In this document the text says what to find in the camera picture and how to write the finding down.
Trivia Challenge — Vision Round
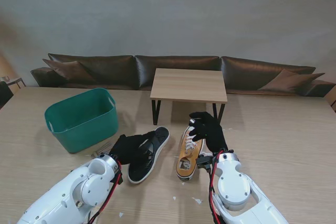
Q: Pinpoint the small background side table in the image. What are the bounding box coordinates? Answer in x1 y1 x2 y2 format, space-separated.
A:
0 76 27 90

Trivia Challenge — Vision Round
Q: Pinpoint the red black left arm cable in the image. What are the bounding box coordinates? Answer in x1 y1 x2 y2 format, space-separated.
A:
88 161 123 224

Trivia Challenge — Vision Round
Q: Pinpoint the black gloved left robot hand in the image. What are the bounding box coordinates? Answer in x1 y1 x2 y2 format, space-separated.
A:
109 131 156 166

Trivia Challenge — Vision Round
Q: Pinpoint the dark brown leather sofa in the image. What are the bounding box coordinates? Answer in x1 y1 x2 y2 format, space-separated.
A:
30 52 336 98

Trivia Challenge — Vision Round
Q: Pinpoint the brown bristle shoe brush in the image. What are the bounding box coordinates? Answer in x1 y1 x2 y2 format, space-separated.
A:
90 142 114 157

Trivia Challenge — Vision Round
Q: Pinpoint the green plastic basket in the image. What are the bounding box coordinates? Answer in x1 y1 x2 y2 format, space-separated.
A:
44 88 119 154

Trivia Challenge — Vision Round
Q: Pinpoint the light wooden furniture piece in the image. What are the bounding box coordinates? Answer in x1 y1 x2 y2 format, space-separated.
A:
324 87 336 112

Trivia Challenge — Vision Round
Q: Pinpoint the yellow canvas sneaker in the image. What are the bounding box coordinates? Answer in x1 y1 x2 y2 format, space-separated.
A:
128 126 171 184
175 123 205 182

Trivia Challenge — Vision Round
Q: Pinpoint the small wooden black-legged table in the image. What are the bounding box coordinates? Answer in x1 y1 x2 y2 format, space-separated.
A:
150 68 228 129

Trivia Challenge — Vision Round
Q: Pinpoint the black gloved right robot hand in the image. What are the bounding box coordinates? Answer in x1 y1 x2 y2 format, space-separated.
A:
188 111 228 156

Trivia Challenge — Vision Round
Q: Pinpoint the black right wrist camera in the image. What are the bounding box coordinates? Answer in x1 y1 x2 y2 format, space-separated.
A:
196 155 214 174

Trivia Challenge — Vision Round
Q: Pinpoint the red black right arm cable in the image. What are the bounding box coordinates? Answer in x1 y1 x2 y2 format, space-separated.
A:
208 155 224 224

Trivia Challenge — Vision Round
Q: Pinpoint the red black arm cable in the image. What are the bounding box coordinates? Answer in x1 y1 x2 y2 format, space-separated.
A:
208 155 224 224
88 161 123 224

